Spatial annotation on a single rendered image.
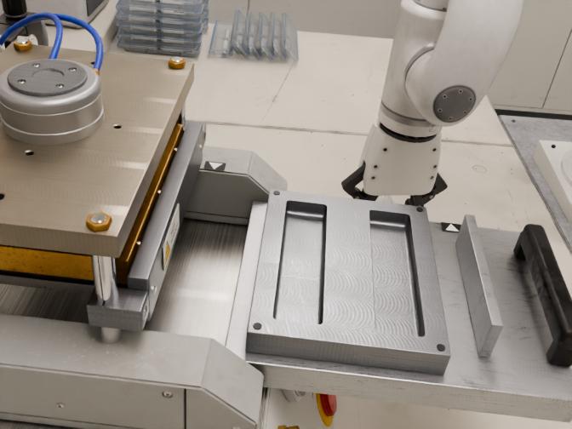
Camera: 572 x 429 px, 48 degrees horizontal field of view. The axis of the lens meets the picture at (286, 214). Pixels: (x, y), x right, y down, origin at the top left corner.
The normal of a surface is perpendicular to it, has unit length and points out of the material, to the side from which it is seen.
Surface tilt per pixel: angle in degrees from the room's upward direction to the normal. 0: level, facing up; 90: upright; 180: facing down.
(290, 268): 0
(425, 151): 89
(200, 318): 0
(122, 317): 90
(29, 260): 90
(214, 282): 0
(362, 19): 90
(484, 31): 69
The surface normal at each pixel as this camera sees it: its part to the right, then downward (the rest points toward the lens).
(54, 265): -0.07, 0.61
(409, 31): -0.75, 0.34
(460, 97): 0.17, 0.62
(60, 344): 0.09, -0.79
